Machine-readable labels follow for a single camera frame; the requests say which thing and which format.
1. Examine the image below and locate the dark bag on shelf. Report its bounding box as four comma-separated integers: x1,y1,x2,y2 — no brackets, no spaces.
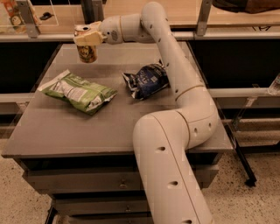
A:
213,0,280,14

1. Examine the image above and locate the green chip bag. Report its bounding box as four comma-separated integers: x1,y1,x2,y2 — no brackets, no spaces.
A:
38,70,117,116

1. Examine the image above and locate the small black object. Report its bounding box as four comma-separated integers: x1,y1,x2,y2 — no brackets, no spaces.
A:
40,12,53,20

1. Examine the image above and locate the grey drawer cabinet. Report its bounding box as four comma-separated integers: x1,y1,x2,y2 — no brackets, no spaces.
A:
3,43,231,219

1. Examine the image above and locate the orange soda can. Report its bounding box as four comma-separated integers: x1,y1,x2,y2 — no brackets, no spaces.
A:
73,24,97,63

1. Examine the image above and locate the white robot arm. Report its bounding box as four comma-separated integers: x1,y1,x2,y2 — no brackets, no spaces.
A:
74,2,219,224

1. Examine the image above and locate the blue chip bag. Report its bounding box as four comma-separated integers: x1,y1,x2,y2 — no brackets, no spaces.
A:
122,62,169,100

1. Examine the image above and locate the metal shelf post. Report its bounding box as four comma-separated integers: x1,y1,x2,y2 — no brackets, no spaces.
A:
92,0,104,22
196,0,213,36
17,0,40,39

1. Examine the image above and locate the left metal shelf post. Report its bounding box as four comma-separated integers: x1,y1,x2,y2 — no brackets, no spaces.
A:
17,0,40,39

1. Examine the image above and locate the middle metal shelf post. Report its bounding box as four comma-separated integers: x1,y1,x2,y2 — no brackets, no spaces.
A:
92,0,104,22

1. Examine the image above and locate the right metal shelf post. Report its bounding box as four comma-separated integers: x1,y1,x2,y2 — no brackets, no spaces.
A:
196,0,213,36

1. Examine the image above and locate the top grey drawer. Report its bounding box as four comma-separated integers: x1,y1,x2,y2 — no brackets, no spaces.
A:
22,164,221,194

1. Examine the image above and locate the grey drawer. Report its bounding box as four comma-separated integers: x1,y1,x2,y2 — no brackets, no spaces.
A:
22,164,221,194
53,196,150,216
66,214,154,224

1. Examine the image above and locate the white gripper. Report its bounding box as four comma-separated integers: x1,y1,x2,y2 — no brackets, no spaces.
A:
73,16,123,46

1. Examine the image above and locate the middle grey drawer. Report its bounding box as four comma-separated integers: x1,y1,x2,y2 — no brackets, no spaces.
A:
53,196,150,216

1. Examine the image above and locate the colourful snack package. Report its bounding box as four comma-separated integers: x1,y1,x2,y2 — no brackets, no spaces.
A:
0,0,26,34

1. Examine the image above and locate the bottom grey drawer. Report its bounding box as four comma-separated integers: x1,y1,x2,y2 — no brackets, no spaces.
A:
66,214,154,224

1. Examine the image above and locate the black metal table leg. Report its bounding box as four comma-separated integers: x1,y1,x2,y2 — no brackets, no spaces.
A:
224,124,256,187

